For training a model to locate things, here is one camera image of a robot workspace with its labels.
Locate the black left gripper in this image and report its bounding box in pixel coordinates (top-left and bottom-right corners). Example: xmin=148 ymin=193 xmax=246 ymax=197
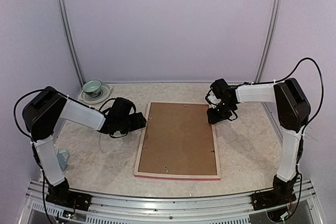
xmin=118 ymin=112 xmax=146 ymax=135

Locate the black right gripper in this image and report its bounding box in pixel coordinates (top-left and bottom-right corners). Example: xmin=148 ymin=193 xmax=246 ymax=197
xmin=207 ymin=100 xmax=236 ymax=124

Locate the brown backing board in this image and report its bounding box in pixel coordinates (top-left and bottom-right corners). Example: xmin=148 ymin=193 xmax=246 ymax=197
xmin=136 ymin=103 xmax=218 ymax=176

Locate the pink wooden picture frame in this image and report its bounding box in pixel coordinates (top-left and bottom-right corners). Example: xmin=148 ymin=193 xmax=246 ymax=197
xmin=133 ymin=101 xmax=222 ymax=182

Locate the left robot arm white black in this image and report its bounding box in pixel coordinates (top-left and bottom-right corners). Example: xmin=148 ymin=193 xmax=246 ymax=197
xmin=22 ymin=87 xmax=146 ymax=206

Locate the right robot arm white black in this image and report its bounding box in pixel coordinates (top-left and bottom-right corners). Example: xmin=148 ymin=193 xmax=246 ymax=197
xmin=205 ymin=78 xmax=311 ymax=182

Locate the green ceramic bowl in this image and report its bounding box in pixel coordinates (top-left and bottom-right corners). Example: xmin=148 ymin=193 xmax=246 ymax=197
xmin=82 ymin=80 xmax=102 ymax=97

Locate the white and blue mug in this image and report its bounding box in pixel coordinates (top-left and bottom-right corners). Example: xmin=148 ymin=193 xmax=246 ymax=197
xmin=54 ymin=145 xmax=70 ymax=172

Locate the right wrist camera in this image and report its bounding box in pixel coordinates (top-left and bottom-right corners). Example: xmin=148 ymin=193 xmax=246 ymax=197
xmin=205 ymin=95 xmax=220 ymax=105

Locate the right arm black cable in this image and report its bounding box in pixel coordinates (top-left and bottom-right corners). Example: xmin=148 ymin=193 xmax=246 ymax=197
xmin=206 ymin=57 xmax=325 ymax=217

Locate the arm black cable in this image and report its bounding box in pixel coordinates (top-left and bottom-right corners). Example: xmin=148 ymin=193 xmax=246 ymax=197
xmin=206 ymin=57 xmax=325 ymax=217
xmin=13 ymin=89 xmax=137 ymax=224

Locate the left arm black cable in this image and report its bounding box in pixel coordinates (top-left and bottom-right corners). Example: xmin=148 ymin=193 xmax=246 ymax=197
xmin=13 ymin=89 xmax=137 ymax=224

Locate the aluminium front rail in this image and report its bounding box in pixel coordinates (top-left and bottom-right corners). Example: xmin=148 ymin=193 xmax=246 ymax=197
xmin=16 ymin=180 xmax=325 ymax=223

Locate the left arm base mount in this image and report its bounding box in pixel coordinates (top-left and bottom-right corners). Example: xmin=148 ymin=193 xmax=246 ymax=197
xmin=46 ymin=178 xmax=92 ymax=211

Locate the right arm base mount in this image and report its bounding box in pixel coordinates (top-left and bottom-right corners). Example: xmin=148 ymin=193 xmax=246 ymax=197
xmin=251 ymin=174 xmax=299 ymax=211

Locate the right aluminium corner post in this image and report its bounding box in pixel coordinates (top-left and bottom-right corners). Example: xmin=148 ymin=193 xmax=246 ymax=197
xmin=254 ymin=0 xmax=281 ymax=83

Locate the aluminium corner post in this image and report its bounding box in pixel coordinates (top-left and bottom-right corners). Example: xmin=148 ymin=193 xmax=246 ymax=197
xmin=57 ymin=0 xmax=85 ymax=87
xmin=254 ymin=0 xmax=281 ymax=83

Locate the left aluminium corner post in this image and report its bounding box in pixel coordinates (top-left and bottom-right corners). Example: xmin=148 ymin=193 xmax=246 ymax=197
xmin=57 ymin=0 xmax=85 ymax=87

